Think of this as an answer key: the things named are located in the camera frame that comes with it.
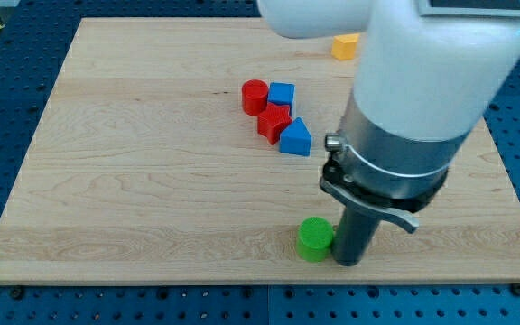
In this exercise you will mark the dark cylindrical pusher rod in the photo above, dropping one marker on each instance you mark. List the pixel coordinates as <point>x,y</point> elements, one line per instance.
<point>352,237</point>

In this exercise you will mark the wooden board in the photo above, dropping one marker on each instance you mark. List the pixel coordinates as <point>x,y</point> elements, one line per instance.
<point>145,170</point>

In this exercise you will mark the blue cube block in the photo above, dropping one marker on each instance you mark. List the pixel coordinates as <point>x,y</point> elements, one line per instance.
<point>282,94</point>

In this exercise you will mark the green cylinder block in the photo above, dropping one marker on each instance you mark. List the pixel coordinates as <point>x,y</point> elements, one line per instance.
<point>314,238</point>

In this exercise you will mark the blue triangle block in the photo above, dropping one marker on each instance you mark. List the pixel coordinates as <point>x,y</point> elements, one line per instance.
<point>296,139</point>

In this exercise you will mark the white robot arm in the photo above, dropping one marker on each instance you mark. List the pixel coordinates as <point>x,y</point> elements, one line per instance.
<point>426,72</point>

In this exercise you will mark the red cylinder block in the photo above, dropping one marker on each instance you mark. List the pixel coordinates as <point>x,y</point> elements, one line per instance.
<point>254,96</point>

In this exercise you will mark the yellow block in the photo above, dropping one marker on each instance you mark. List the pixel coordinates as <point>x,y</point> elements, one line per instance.
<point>344,46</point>

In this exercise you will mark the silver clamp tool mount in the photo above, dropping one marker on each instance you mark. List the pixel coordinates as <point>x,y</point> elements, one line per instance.
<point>381,176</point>

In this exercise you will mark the red star block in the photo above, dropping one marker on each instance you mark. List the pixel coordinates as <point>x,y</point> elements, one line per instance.
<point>272,121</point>

